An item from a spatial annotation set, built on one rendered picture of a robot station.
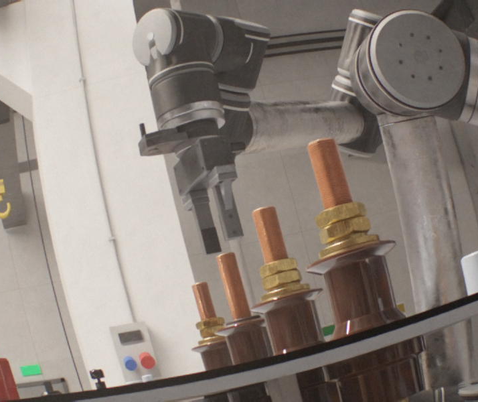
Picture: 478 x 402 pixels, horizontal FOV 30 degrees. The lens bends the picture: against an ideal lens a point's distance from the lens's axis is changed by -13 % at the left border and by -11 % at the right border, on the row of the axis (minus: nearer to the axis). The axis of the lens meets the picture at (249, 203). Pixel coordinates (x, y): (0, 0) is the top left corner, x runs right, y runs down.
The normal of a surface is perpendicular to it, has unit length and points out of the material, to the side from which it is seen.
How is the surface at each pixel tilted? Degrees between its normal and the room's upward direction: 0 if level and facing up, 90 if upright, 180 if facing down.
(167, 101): 90
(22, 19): 90
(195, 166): 90
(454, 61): 105
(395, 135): 98
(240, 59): 146
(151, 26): 90
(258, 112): 74
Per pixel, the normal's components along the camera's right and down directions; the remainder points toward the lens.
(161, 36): -0.65, 0.01
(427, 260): -0.49, 0.15
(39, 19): 0.20, -0.25
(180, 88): -0.15, -0.16
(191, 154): -0.90, 0.15
